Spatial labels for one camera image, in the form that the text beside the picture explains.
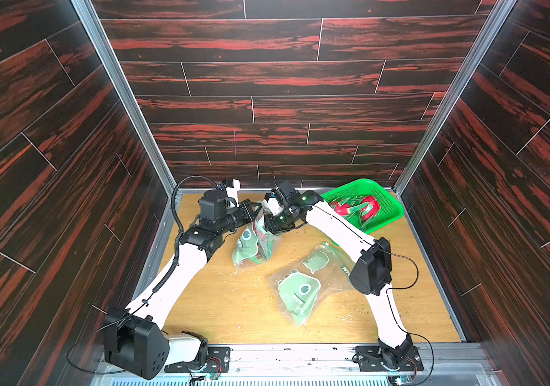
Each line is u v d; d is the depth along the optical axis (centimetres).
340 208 102
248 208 65
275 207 78
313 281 82
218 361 72
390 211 107
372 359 70
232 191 69
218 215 60
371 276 53
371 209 102
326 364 74
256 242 86
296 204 65
